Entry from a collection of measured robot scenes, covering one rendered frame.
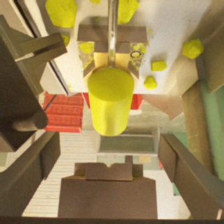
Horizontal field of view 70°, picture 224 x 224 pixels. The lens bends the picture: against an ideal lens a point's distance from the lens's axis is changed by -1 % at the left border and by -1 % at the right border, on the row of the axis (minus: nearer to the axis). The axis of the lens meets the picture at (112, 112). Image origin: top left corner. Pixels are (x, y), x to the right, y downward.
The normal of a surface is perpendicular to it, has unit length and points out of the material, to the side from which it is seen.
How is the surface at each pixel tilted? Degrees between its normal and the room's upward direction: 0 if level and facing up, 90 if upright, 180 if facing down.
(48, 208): 90
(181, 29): 0
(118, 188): 90
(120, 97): 106
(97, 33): 90
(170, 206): 90
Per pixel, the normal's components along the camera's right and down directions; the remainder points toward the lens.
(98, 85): 0.03, -0.57
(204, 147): -1.00, -0.03
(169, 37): -0.02, 0.95
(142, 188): 0.02, -0.32
